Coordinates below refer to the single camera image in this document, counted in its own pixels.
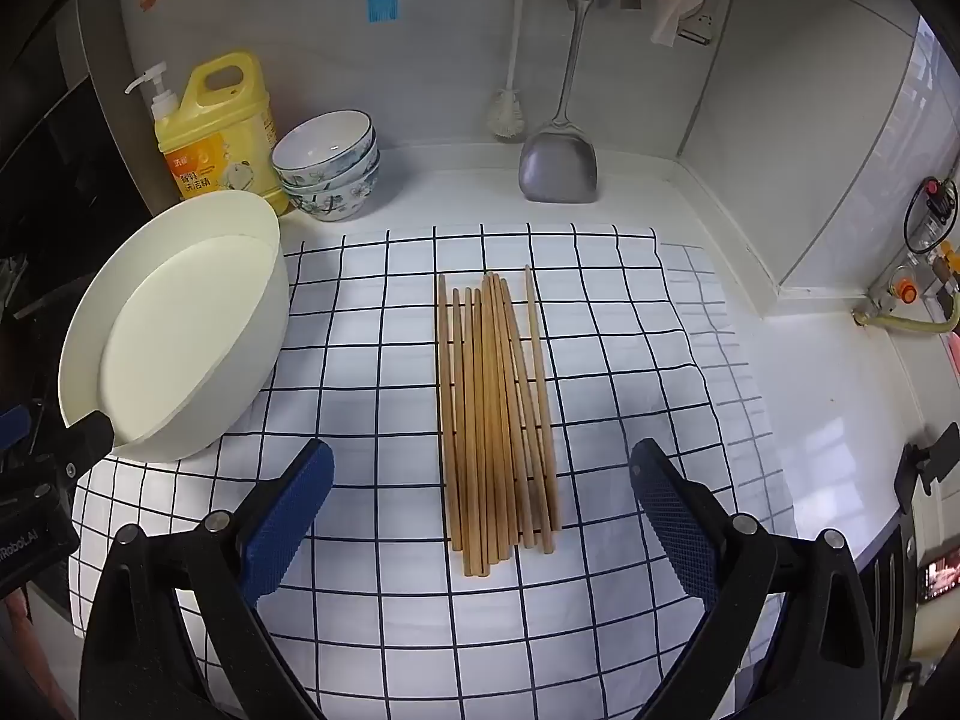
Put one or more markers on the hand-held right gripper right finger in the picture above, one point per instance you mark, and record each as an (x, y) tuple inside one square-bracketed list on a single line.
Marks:
[(675, 517)]

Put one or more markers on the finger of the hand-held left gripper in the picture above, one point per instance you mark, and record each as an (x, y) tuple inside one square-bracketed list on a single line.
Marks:
[(13, 427), (88, 441)]

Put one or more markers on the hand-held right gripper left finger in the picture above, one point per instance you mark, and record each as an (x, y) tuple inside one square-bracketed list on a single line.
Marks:
[(289, 517)]

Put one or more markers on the cream plastic basin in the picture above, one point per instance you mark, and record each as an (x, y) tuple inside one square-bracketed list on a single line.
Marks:
[(187, 315)]

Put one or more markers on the pile of wooden chopsticks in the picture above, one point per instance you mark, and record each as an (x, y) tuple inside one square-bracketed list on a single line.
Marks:
[(487, 427)]

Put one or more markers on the white black checked cloth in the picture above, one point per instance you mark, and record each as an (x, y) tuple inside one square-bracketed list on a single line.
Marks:
[(375, 360)]

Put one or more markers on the black gas stove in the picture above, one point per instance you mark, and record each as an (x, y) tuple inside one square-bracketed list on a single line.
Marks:
[(892, 592)]

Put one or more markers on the black glass appliance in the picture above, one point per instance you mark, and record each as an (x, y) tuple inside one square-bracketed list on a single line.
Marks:
[(60, 165)]

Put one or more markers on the floral ceramic bowl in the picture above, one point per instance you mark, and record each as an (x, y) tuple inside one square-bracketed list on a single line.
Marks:
[(322, 139), (330, 206), (363, 169)]

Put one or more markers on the gas valve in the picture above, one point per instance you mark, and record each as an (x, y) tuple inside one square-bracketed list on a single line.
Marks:
[(907, 291)]

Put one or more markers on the yellow dish detergent bottle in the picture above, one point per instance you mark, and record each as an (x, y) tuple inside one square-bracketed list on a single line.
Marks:
[(225, 135)]

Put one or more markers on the metal cooking spatula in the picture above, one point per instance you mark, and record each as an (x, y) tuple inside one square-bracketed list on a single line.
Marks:
[(559, 165)]

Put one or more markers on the gas shutoff device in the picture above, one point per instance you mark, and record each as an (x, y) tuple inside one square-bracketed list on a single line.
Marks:
[(934, 199)]

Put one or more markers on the white bottle brush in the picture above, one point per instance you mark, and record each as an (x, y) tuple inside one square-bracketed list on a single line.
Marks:
[(508, 116)]

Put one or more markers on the window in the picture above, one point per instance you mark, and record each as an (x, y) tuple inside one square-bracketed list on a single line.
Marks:
[(937, 90)]

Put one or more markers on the blue silicone brush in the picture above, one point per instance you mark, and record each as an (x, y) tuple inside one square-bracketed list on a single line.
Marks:
[(382, 6)]

